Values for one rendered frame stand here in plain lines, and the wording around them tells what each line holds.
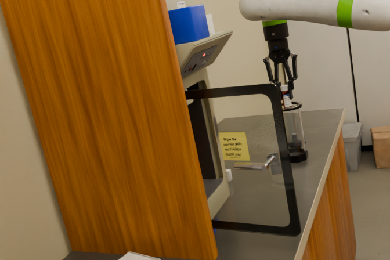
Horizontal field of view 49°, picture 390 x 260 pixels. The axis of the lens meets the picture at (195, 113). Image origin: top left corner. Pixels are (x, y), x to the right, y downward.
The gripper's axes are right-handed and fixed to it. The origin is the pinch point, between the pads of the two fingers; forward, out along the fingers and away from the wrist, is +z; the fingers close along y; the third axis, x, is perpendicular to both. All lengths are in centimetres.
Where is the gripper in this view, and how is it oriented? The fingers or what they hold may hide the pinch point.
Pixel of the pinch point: (285, 90)
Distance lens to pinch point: 172.1
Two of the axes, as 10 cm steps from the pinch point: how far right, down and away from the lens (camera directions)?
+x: -3.9, 2.9, -8.7
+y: -9.0, 0.9, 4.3
